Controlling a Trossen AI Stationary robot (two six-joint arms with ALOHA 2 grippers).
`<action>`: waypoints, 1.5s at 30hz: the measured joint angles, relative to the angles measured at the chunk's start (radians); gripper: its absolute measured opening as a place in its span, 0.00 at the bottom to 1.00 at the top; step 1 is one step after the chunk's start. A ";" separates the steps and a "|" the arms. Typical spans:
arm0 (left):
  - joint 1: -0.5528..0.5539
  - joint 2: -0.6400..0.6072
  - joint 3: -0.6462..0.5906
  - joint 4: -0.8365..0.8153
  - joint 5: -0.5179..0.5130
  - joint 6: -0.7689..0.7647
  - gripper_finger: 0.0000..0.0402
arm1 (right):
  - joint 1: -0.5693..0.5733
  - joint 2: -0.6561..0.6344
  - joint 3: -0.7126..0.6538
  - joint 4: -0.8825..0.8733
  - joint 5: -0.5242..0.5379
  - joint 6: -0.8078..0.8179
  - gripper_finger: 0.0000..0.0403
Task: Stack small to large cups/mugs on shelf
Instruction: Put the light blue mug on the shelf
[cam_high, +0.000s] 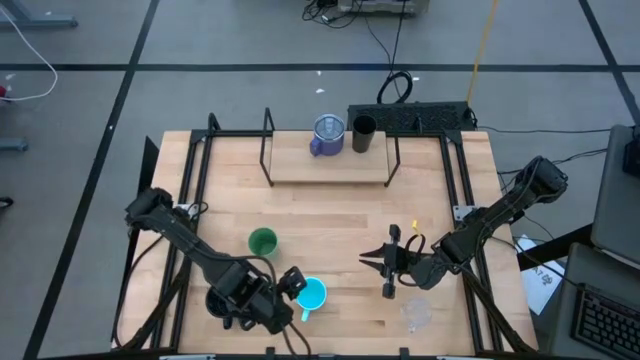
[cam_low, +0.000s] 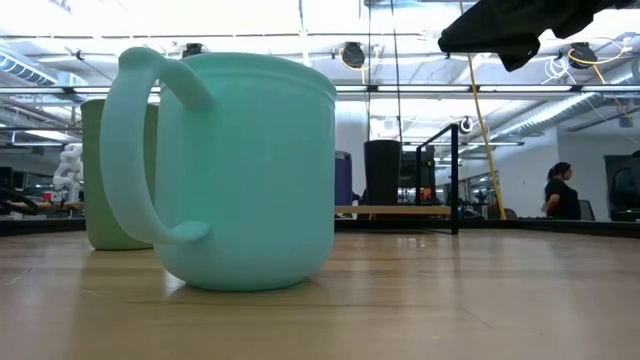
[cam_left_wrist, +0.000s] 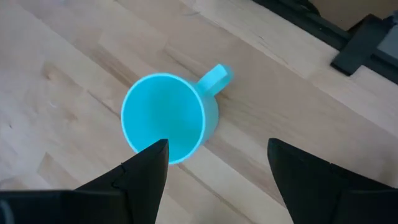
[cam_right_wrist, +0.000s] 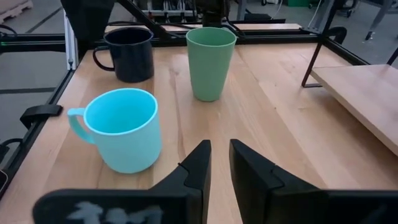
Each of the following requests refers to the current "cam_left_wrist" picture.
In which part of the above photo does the turquoise plastic mug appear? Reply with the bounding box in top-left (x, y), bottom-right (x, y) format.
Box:
top-left (120, 63), bottom-right (234, 165)

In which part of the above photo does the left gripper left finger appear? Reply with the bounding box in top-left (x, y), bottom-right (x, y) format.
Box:
top-left (76, 139), bottom-right (170, 224)

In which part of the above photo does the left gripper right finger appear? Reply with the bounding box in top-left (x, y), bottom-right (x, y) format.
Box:
top-left (267, 138), bottom-right (398, 224)

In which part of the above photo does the black aluminium table frame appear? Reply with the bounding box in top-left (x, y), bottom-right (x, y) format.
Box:
top-left (253, 0), bottom-right (398, 85)

